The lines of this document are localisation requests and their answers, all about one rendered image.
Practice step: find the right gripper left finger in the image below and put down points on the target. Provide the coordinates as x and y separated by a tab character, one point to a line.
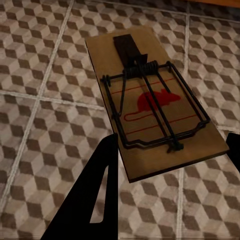
72	221

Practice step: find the mousetrap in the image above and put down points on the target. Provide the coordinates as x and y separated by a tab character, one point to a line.
160	123

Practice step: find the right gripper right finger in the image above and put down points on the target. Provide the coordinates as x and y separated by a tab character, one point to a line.
233	140

